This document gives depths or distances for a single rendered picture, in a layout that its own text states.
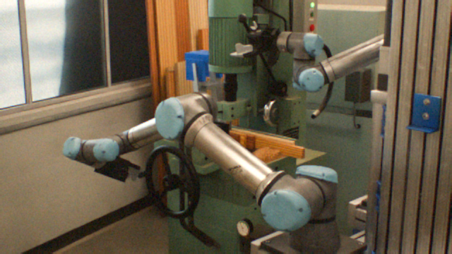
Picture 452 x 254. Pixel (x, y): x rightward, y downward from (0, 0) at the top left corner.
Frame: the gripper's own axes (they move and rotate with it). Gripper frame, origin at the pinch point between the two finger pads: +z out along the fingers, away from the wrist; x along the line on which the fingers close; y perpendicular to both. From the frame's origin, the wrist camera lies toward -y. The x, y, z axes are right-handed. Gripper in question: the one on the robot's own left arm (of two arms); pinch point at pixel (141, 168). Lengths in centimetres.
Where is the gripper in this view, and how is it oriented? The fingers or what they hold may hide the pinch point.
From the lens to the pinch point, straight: 229.2
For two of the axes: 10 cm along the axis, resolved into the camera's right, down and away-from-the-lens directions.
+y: -3.3, 9.3, -1.5
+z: 5.7, 3.2, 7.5
